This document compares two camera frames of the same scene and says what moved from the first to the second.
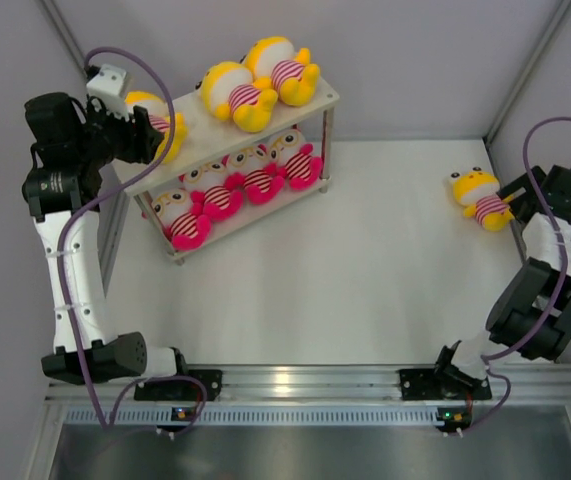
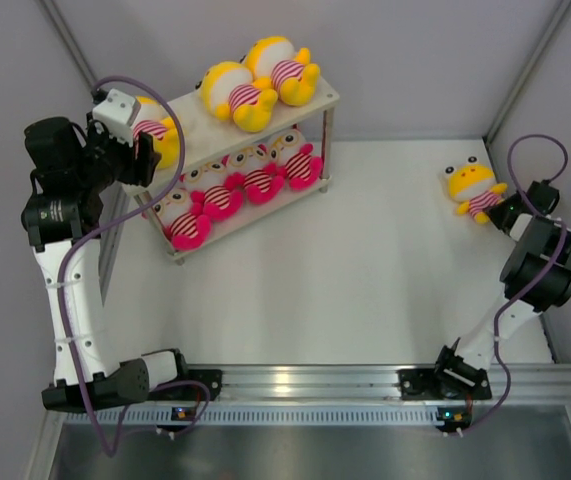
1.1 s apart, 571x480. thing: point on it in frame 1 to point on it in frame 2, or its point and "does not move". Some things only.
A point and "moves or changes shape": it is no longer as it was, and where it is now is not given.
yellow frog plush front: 159,112 moves or changes shape
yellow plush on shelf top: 275,64 does not move
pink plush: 290,157 does not move
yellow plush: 477,191 moves or changes shape
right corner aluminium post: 562,8 does not move
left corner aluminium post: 66,34 does not move
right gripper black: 515,204 to 495,213
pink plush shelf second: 217,192 does not move
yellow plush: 227,90 does not move
